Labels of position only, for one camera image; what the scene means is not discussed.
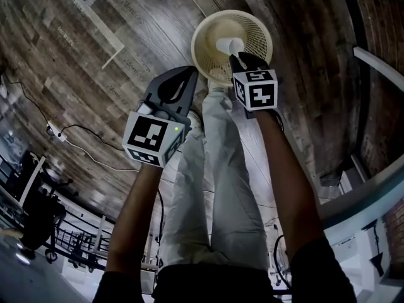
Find white power strip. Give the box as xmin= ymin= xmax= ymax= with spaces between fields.
xmin=46 ymin=121 xmax=68 ymax=143

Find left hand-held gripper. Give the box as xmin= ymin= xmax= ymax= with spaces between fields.
xmin=122 ymin=66 xmax=199 ymax=169

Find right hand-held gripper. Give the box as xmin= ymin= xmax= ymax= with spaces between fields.
xmin=229 ymin=52 xmax=279 ymax=112

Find light blue table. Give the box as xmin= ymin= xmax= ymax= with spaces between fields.
xmin=317 ymin=45 xmax=404 ymax=303

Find person's black shirt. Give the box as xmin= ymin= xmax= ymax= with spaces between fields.
xmin=91 ymin=235 xmax=359 ymax=303

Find person's light grey trousers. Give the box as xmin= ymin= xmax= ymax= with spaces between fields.
xmin=157 ymin=88 xmax=270 ymax=271

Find cream mesh waste basket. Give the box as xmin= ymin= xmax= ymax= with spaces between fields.
xmin=191 ymin=9 xmax=274 ymax=86

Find person's left forearm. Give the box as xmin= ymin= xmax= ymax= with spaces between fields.
xmin=105 ymin=162 xmax=165 ymax=278

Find white floor cable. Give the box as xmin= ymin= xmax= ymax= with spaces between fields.
xmin=64 ymin=138 xmax=140 ymax=173

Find black floor cable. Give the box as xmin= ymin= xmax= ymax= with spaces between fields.
xmin=59 ymin=124 xmax=126 ymax=152

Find white paper cup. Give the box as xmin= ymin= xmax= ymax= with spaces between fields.
xmin=216 ymin=37 xmax=245 ymax=57

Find black office chair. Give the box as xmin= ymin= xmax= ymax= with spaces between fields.
xmin=18 ymin=151 xmax=80 ymax=262

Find person's right forearm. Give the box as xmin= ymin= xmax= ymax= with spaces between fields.
xmin=254 ymin=109 xmax=326 ymax=259

